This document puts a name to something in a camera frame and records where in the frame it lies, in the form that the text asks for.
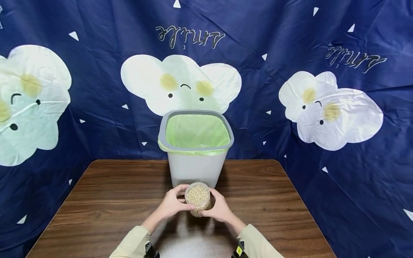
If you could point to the person's right hand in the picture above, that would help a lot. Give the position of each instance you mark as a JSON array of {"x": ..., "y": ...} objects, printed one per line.
[{"x": 217, "y": 208}]

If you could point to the person's left hand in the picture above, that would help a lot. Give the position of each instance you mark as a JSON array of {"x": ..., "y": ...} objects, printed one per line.
[{"x": 172, "y": 205}]

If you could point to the person's left index finger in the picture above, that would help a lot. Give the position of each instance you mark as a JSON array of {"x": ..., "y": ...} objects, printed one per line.
[{"x": 180, "y": 189}]

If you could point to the person's right index finger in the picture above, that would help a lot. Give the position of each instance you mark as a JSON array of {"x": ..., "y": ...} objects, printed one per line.
[{"x": 213, "y": 194}]

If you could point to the person's right thumb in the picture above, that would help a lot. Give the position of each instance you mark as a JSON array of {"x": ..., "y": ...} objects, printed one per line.
[{"x": 206, "y": 213}]

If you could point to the person's left thumb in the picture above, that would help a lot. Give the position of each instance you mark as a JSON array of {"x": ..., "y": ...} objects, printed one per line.
[{"x": 186, "y": 206}]

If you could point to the clear plastic jar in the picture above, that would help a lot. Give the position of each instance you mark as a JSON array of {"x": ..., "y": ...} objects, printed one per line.
[{"x": 199, "y": 206}]

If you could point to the person's left forearm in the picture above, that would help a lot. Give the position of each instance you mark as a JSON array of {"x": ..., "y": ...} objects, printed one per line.
[{"x": 140, "y": 238}]

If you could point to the person's right forearm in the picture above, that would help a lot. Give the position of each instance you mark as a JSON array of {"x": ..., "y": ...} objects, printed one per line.
[{"x": 250, "y": 238}]

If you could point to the pile of beige beans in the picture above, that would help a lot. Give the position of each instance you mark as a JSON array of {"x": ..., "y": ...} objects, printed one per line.
[{"x": 197, "y": 195}]

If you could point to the grey plastic waste bin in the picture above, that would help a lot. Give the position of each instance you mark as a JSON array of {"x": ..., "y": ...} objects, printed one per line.
[{"x": 193, "y": 170}]

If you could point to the black wrist band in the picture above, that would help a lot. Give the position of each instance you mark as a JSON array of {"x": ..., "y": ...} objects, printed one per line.
[
  {"x": 239, "y": 250},
  {"x": 150, "y": 251}
]

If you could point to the green bin liner bag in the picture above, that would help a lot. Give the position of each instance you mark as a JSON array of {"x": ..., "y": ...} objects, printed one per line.
[{"x": 195, "y": 132}]

